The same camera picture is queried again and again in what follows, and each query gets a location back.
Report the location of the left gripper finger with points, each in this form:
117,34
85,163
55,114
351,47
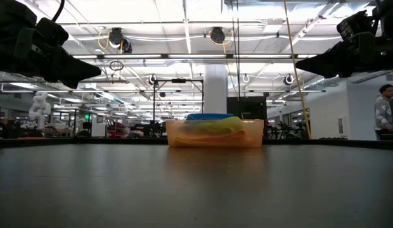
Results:
76,68
68,81

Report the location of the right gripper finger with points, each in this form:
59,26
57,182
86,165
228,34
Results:
329,60
336,73

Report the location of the green microfiber towel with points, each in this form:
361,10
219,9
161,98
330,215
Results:
215,126

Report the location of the blue microfiber towel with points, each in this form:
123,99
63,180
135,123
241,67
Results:
209,116

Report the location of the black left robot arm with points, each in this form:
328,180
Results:
9,35

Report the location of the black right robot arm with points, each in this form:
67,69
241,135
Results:
390,19

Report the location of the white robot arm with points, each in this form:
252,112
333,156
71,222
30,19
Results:
39,109

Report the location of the person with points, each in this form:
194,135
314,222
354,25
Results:
384,111

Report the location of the red cart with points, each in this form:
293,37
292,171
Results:
118,130

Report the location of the orange plastic bin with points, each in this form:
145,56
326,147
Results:
256,133

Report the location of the white round pillar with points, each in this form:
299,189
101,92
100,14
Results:
216,88

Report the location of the black metal gantry frame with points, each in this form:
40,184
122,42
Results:
179,80

